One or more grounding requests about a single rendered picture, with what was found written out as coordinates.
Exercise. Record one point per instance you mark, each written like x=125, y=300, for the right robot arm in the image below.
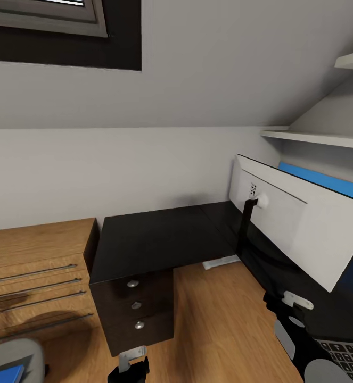
x=314, y=364

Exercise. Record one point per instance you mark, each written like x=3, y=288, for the folder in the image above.
x=12, y=375

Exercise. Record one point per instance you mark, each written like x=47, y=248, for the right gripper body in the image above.
x=275, y=304

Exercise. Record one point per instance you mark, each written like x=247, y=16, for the mouse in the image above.
x=280, y=287

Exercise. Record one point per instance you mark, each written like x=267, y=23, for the keyboard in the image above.
x=341, y=353

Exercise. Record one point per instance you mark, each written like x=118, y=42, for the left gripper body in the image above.
x=135, y=374

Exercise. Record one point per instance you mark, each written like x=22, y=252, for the monitor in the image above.
x=310, y=223

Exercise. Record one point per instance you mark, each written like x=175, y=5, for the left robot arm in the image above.
x=134, y=373

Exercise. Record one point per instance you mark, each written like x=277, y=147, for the swivel chair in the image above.
x=27, y=352

